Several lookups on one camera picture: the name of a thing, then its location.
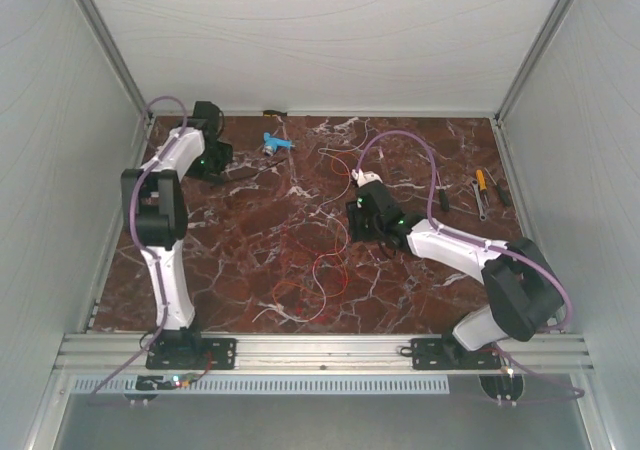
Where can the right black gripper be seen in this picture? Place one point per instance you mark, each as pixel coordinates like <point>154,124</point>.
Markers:
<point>354,213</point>

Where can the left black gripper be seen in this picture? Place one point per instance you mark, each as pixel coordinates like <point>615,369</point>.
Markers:
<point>215,173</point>

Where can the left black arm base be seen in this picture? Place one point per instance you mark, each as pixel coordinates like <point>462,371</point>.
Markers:
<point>192,353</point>

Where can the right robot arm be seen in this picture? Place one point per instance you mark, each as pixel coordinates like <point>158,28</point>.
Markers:
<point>521,288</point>

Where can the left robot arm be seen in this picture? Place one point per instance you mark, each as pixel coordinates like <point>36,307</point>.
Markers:
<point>155,212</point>

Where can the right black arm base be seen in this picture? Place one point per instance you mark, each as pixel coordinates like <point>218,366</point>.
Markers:
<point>446,354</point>

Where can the blue connector plug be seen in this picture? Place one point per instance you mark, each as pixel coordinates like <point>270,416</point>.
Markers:
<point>272,144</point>

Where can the black yellow edge clip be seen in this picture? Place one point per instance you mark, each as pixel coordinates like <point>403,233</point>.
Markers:
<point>274,113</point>

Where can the red shaft black screwdriver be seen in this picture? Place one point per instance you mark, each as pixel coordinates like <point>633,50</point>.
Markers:
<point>442,195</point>

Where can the silver wrench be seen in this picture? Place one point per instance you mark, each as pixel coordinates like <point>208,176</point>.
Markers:
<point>480,205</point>

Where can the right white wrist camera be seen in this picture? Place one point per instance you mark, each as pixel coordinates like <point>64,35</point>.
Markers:
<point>361,178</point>

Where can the yellow handled screwdriver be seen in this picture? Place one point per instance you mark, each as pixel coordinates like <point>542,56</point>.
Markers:
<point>481,180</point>

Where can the black handled screwdriver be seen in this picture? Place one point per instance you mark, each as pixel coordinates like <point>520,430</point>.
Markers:
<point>503,195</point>

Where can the slotted grey cable duct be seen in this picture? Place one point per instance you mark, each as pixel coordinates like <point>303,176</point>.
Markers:
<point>282,385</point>

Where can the aluminium front rail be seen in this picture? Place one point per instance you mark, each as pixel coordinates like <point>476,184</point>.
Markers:
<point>315,353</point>

